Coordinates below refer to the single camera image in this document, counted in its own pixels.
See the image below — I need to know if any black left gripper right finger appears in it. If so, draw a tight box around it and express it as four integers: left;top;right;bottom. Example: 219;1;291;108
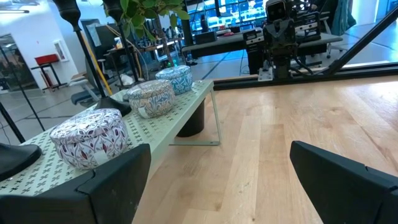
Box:
289;140;398;224

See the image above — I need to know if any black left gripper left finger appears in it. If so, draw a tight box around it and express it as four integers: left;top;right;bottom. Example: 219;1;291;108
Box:
0;143;152;224

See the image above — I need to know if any blue patterned round tin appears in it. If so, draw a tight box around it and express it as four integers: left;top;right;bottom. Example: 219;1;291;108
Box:
154;64;194;96

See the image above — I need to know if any grey patterned round tin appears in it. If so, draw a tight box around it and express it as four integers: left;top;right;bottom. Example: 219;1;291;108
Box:
126;79;177;119

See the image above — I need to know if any grey desk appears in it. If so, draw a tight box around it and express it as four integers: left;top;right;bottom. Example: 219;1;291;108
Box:
182;30;343;60

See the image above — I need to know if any person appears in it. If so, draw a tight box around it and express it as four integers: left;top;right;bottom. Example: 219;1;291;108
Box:
330;0;358;35

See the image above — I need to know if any green perforated metal shelf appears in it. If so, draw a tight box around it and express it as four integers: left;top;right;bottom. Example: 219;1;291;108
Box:
0;79;222;197

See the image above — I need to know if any black tripod stand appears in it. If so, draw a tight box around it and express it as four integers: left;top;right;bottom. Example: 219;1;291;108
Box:
0;43;47;144

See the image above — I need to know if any black plant pot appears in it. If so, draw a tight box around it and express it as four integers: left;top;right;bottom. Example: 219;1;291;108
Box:
176;98;206;138

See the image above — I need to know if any green leafy plant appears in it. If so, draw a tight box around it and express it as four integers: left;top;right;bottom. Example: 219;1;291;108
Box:
119;0;191;68

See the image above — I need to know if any red side table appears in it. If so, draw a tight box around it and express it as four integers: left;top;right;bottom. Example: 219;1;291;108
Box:
30;53;68;91

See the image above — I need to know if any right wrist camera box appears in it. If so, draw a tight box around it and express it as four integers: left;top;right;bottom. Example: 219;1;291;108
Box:
266;0;287;23

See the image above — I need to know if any wall of lit screens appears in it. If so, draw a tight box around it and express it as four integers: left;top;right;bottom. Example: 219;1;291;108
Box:
186;0;271;29

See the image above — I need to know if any black aluminium table frame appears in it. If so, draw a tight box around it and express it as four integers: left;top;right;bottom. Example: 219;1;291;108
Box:
213;9;398;91

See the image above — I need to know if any yellow cord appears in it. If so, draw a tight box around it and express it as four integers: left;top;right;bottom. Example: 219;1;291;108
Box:
81;30;113;96

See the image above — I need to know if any white wall frame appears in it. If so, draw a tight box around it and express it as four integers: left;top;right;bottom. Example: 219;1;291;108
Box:
53;39;70;62

